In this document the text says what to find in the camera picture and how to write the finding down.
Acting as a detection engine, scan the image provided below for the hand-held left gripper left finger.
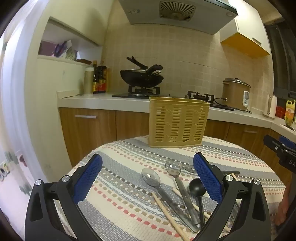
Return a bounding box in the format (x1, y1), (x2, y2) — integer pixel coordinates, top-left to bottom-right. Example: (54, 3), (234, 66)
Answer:
(24, 153), (103, 241)

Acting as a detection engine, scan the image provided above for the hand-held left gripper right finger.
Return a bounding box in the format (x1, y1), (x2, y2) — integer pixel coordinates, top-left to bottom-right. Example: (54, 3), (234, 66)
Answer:
(193, 152), (271, 241)

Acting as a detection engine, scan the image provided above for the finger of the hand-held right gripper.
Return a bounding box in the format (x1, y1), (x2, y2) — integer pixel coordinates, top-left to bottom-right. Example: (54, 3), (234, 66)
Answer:
(280, 136), (296, 150)
(264, 134), (286, 159)

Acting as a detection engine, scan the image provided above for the yellow plastic utensil basket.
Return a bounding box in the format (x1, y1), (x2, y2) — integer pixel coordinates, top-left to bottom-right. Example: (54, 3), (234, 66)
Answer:
(149, 97), (210, 148)

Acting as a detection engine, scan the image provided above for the black plastic spoon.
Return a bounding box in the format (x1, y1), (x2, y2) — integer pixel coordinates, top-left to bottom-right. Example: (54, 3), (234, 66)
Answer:
(188, 178), (206, 230)

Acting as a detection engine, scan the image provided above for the yellow oil bottle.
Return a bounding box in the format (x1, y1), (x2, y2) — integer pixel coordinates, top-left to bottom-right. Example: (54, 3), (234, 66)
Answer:
(285, 100), (296, 127)

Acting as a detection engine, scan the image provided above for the white kettle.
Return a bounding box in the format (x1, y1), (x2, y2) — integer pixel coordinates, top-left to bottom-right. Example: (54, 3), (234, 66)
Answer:
(264, 94), (277, 120)

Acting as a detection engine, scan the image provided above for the wooden base cabinet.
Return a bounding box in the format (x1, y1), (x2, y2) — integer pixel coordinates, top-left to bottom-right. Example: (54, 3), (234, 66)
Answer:
(59, 108), (292, 183)

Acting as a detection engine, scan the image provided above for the person's leg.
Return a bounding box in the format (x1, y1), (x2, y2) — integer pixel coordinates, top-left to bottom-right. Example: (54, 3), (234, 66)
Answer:
(275, 183), (290, 232)

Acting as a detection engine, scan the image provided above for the brown rice cooker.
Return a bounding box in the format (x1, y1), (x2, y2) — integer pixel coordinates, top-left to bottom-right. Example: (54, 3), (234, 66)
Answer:
(222, 78), (251, 110)

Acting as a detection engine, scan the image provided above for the dark window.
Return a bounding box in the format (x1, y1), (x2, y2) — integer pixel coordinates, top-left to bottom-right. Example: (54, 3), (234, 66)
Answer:
(266, 22), (296, 99)

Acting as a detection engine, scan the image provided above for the beige canister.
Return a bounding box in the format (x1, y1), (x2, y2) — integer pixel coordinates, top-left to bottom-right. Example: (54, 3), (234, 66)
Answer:
(84, 67), (94, 94)

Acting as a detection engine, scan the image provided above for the dark sauce bottle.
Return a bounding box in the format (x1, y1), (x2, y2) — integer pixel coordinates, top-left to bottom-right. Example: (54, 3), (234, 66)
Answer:
(93, 61), (99, 94)

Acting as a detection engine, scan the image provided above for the red label sauce bottle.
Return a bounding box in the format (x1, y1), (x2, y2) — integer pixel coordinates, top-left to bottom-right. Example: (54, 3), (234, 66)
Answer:
(97, 61), (107, 93)

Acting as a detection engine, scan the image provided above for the black gas stove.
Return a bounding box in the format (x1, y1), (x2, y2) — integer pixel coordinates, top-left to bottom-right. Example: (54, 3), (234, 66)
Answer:
(112, 85), (234, 111)

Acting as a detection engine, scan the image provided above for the black wok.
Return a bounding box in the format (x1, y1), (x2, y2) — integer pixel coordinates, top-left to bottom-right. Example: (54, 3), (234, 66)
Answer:
(120, 64), (164, 88)

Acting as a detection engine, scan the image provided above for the patterned paper bag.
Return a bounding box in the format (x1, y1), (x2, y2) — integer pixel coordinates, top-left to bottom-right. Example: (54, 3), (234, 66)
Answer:
(54, 40), (77, 61)

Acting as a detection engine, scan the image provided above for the range hood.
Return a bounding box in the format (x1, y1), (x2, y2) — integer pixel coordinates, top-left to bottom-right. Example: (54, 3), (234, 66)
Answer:
(118, 0), (238, 35)

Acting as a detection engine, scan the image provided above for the black power cable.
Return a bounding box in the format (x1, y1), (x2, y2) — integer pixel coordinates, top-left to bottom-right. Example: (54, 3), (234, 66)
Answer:
(214, 97), (252, 114)

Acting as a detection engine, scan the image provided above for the white and yellow wall cabinet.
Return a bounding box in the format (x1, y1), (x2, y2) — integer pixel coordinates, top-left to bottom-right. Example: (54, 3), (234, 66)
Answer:
(220, 0), (271, 58)

